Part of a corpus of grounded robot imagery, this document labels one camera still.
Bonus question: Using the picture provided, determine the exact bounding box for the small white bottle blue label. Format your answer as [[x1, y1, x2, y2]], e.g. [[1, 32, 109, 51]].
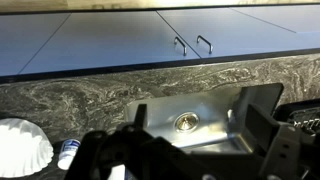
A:
[[57, 138, 82, 171]]

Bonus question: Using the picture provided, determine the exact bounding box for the stainless steel sink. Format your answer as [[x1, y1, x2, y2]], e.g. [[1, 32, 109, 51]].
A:
[[124, 82, 285, 155]]

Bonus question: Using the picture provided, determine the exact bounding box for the metal cabinet door handle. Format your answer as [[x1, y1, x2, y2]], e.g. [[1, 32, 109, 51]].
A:
[[196, 34, 214, 55], [173, 36, 188, 57]]

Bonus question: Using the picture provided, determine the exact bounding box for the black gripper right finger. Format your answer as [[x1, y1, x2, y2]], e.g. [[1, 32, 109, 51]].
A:
[[245, 103, 303, 180]]

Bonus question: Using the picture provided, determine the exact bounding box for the round metal sink drain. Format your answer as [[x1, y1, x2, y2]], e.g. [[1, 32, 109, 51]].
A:
[[173, 111, 200, 134]]

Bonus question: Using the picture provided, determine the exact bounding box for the white base cabinet row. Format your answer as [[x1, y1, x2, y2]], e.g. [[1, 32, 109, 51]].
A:
[[0, 3, 320, 78]]

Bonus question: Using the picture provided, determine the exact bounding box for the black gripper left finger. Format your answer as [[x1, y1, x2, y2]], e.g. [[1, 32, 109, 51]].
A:
[[64, 103, 201, 180]]

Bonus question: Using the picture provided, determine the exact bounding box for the white coffee filter stack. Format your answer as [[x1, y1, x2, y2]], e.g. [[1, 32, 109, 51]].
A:
[[0, 117, 55, 179]]

